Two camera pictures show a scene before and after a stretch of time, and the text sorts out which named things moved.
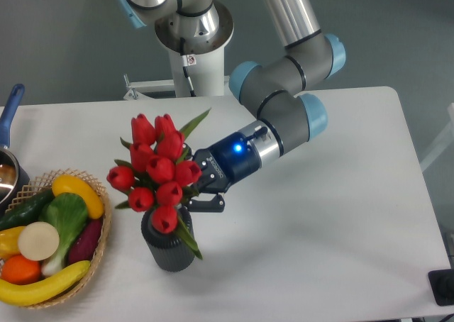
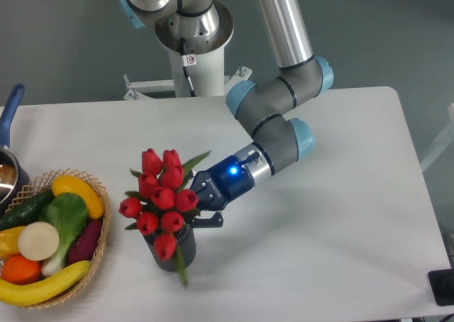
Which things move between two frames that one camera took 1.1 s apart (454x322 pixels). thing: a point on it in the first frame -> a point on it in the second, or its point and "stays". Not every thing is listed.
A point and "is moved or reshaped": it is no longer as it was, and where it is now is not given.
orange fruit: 18,269 stays
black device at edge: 442,284 stays
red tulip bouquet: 156,179 is moved or reshaped
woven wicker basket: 45,185 stays
